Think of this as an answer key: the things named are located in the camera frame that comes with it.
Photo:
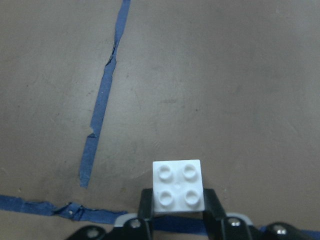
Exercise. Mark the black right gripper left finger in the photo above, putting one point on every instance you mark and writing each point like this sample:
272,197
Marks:
146,211

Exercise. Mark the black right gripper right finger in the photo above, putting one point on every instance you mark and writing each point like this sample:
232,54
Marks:
213,214

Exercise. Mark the white block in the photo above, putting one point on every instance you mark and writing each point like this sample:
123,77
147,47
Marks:
177,186

